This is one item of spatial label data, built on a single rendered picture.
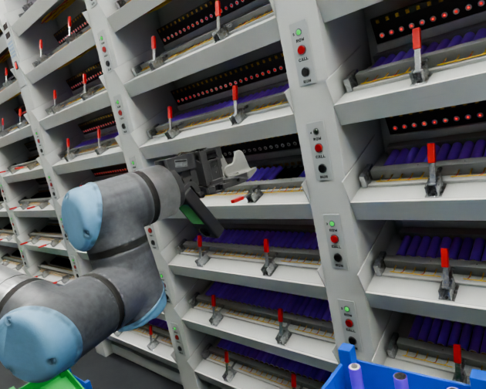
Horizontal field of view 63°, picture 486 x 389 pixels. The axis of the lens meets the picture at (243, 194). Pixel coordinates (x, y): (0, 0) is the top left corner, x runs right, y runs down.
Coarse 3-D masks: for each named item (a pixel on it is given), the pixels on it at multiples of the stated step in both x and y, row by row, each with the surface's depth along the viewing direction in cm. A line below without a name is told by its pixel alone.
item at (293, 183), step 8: (240, 184) 107; (248, 184) 105; (256, 184) 103; (264, 184) 101; (272, 184) 99; (280, 184) 98; (288, 184) 96; (296, 184) 95; (264, 192) 100; (272, 192) 98
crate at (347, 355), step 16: (352, 352) 61; (336, 368) 61; (368, 368) 61; (384, 368) 59; (336, 384) 60; (368, 384) 62; (384, 384) 60; (416, 384) 57; (432, 384) 55; (448, 384) 54; (464, 384) 52; (480, 384) 49
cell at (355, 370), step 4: (352, 364) 59; (356, 364) 59; (348, 368) 59; (352, 368) 58; (356, 368) 58; (360, 368) 58; (352, 372) 58; (356, 372) 58; (360, 372) 58; (352, 376) 58; (356, 376) 58; (360, 376) 58; (352, 380) 58; (356, 380) 58; (360, 380) 58; (352, 384) 59; (356, 384) 58; (360, 384) 58; (352, 388) 59; (356, 388) 58; (360, 388) 58; (364, 388) 59
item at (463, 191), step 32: (416, 128) 85; (448, 128) 80; (480, 128) 77; (384, 160) 89; (416, 160) 79; (448, 160) 74; (480, 160) 70; (352, 192) 81; (384, 192) 78; (416, 192) 74; (448, 192) 70; (480, 192) 66
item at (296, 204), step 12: (252, 156) 117; (264, 156) 115; (276, 156) 112; (276, 192) 99; (288, 192) 96; (300, 192) 94; (204, 204) 113; (216, 204) 109; (228, 204) 106; (240, 204) 103; (252, 204) 100; (264, 204) 97; (276, 204) 94; (288, 204) 92; (300, 204) 89; (180, 216) 123; (216, 216) 112; (228, 216) 108; (240, 216) 105; (252, 216) 102; (264, 216) 100; (276, 216) 97; (288, 216) 94; (300, 216) 92; (312, 216) 90
